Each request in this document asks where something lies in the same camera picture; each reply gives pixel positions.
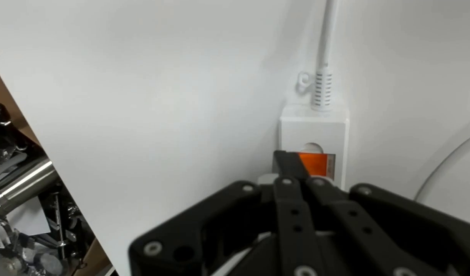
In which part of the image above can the white power strip orange switch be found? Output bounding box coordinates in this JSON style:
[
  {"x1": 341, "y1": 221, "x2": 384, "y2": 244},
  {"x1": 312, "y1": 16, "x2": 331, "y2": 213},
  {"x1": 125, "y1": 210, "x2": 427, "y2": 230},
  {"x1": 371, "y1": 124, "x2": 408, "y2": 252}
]
[{"x1": 272, "y1": 101, "x2": 352, "y2": 193}]

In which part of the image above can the shiny metal tube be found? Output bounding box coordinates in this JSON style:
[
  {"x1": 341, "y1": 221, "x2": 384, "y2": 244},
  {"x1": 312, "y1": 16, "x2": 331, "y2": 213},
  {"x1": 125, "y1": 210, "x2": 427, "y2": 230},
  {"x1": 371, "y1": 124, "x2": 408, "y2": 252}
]
[{"x1": 0, "y1": 158, "x2": 59, "y2": 213}]

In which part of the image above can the white power strip cable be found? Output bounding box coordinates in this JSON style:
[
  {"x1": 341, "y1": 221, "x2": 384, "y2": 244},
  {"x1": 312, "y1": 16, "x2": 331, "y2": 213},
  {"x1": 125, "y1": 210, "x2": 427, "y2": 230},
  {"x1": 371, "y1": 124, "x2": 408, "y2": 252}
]
[{"x1": 295, "y1": 0, "x2": 343, "y2": 112}]

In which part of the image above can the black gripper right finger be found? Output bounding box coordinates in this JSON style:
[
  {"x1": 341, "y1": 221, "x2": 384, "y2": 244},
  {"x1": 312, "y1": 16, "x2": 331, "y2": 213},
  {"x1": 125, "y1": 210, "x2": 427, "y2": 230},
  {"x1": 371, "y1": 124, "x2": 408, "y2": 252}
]
[{"x1": 291, "y1": 151, "x2": 470, "y2": 276}]

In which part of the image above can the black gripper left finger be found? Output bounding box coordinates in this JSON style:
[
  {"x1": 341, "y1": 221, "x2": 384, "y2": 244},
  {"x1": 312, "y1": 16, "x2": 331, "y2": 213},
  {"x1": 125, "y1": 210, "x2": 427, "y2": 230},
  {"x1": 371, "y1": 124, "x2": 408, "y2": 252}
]
[{"x1": 128, "y1": 151, "x2": 318, "y2": 276}]

